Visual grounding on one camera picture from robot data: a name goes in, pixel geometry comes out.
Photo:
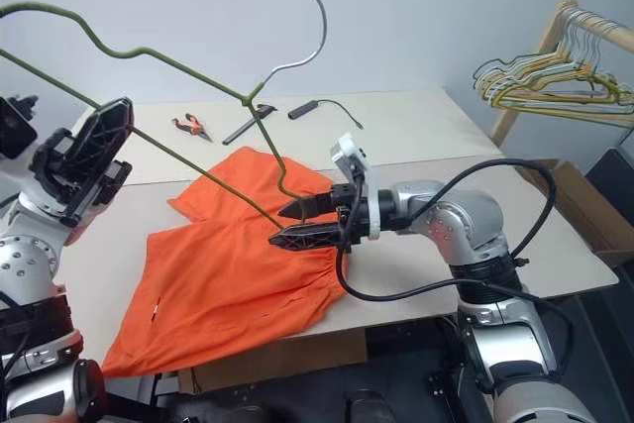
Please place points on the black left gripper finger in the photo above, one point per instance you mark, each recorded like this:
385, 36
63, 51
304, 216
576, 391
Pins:
101, 136
118, 178

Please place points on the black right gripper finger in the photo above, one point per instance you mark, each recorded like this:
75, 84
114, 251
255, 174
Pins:
307, 237
312, 205

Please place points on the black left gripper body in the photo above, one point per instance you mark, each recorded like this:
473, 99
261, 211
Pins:
49, 165

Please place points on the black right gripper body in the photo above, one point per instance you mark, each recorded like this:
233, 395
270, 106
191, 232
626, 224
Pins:
354, 220

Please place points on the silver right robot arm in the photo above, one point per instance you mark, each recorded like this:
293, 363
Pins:
465, 217

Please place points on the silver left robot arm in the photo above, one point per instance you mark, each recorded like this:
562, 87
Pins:
25, 264

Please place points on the orange shorts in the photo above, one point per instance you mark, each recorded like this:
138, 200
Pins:
223, 284

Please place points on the black caliper tool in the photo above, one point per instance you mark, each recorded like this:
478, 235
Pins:
243, 129

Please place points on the dark rounded shape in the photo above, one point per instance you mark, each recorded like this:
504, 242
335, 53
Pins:
369, 405

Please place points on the brown cardboard box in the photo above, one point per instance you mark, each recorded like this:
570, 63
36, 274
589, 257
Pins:
584, 215

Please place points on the black case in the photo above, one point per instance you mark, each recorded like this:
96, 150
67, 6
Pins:
614, 170

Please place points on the wooden clothes rack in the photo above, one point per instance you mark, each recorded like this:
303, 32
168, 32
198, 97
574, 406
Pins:
614, 32

